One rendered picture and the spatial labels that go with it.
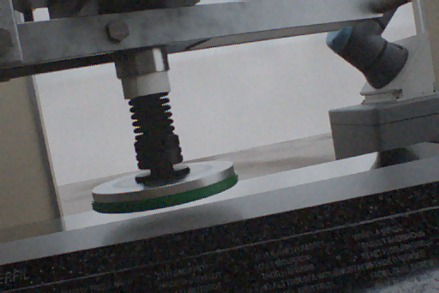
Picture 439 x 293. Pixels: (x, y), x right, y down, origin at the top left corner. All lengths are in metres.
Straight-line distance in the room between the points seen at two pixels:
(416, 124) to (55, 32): 1.35
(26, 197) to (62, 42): 5.07
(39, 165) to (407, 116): 4.50
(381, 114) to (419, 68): 0.27
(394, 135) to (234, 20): 1.07
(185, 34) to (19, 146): 5.00
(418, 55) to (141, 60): 1.34
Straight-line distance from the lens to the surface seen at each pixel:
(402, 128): 1.70
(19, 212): 5.70
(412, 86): 1.82
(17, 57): 0.58
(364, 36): 1.79
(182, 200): 0.60
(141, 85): 0.67
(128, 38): 0.64
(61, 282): 0.60
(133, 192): 0.61
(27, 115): 5.58
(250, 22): 0.73
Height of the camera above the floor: 0.95
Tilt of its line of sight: 5 degrees down
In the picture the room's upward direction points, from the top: 10 degrees counter-clockwise
